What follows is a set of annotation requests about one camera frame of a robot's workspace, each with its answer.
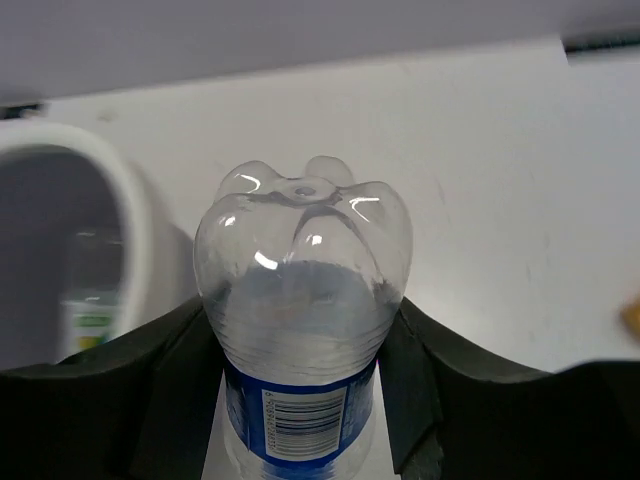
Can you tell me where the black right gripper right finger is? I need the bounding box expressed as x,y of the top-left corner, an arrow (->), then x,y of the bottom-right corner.
379,300 -> 639,479

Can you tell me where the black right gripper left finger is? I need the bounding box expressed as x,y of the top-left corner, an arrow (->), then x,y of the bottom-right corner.
1,297 -> 223,479

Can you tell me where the blue label water bottle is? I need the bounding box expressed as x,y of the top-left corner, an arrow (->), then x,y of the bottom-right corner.
193,156 -> 413,479

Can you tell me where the green label water bottle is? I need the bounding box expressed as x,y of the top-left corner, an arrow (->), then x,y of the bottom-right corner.
58,228 -> 124,358

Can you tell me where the white plastic bin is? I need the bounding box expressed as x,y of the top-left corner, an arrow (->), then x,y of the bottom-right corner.
1,121 -> 196,370

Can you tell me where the orange juice bottle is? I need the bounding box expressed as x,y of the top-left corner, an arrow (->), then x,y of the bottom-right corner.
620,298 -> 640,338

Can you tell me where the black XDOF sticker left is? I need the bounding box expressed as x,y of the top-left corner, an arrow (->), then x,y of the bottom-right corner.
0,103 -> 46,121

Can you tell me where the black xdof sticker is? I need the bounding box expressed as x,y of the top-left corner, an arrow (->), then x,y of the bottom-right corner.
0,103 -> 46,121
562,33 -> 639,56

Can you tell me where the black XDOF sticker right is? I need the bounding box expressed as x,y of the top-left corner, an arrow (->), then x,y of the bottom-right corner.
562,33 -> 639,56

